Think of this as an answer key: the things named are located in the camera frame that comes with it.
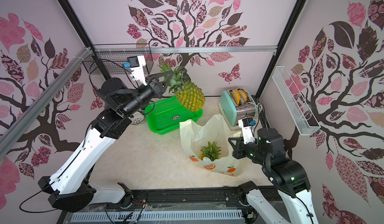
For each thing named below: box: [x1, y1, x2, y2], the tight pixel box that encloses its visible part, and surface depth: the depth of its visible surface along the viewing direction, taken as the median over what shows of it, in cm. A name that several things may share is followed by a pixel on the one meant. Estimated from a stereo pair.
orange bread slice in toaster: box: [238, 89, 248, 103], surface depth 97 cm
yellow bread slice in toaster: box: [231, 89, 241, 106], surface depth 96 cm
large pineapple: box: [157, 61, 206, 112], surface depth 55 cm
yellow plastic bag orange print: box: [179, 114, 242, 177], surface depth 70 cm
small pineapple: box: [200, 140, 222, 162], surface depth 74 cm
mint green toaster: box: [218, 88, 256, 130], surface depth 94 cm
